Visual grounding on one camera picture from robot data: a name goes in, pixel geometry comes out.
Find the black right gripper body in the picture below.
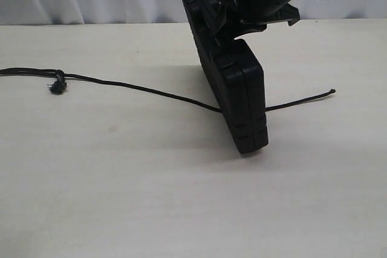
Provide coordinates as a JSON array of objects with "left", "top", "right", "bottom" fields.
[{"left": 223, "top": 0, "right": 303, "bottom": 34}]

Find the black plastic case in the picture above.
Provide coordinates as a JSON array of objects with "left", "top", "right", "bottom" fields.
[{"left": 182, "top": 0, "right": 268, "bottom": 154}]

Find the black cord with knot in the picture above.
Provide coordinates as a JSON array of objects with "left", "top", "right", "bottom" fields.
[{"left": 0, "top": 68, "right": 336, "bottom": 112}]

